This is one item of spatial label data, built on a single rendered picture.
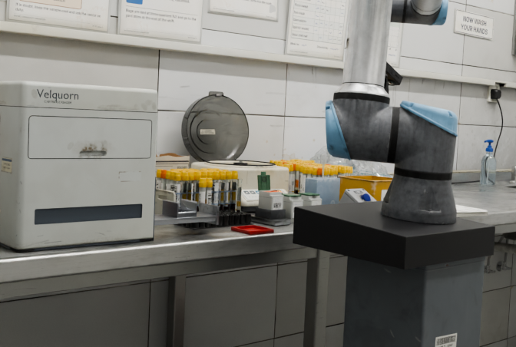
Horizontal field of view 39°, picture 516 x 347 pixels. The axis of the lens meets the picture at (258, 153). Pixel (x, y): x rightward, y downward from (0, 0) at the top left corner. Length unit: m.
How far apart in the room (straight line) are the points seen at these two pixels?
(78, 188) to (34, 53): 0.72
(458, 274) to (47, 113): 0.84
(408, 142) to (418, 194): 0.10
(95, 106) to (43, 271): 0.31
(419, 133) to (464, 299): 0.34
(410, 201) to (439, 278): 0.16
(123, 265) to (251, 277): 1.16
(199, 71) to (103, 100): 0.94
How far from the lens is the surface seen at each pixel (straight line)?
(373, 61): 1.50
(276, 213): 1.75
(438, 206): 1.48
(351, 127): 1.46
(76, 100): 1.37
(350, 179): 2.03
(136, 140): 1.43
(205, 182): 1.64
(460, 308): 1.53
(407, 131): 1.46
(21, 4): 2.03
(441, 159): 1.48
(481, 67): 3.46
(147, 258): 1.43
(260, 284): 2.55
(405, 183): 1.48
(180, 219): 1.52
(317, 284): 1.78
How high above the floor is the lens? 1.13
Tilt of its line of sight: 3 degrees down
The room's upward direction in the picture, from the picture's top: 3 degrees clockwise
